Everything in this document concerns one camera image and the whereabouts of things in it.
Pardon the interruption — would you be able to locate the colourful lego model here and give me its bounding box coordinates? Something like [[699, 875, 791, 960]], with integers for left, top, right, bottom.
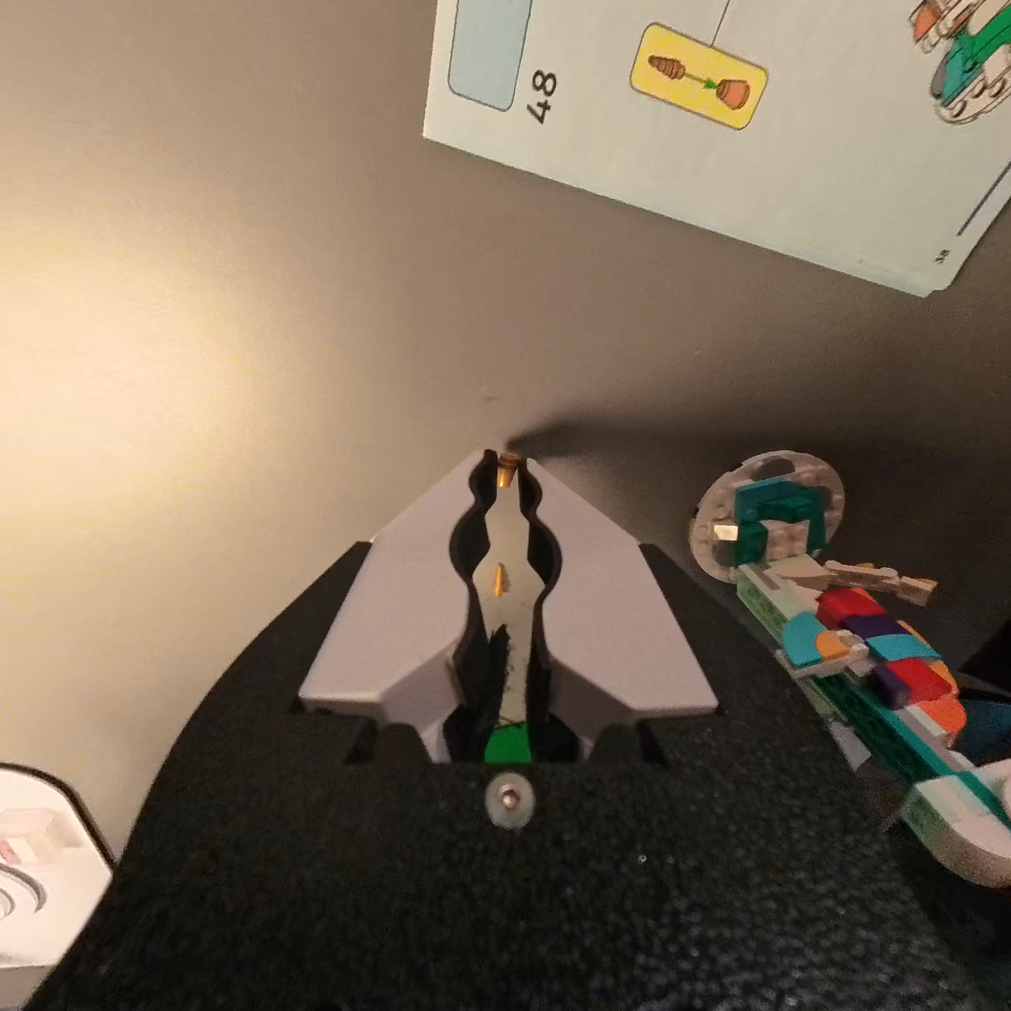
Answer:
[[687, 450, 1011, 887]]

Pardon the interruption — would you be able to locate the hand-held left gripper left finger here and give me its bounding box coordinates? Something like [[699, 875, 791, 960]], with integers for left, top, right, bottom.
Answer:
[[297, 449, 512, 765]]

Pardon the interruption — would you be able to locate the white flat tray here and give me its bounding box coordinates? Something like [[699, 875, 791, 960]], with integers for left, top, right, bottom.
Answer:
[[0, 762, 115, 973]]

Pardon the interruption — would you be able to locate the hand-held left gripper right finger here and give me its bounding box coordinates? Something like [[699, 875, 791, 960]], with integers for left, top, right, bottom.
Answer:
[[517, 457, 721, 763]]

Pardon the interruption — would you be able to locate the open instruction booklet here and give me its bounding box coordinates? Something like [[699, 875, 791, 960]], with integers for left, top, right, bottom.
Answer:
[[422, 0, 1011, 300]]

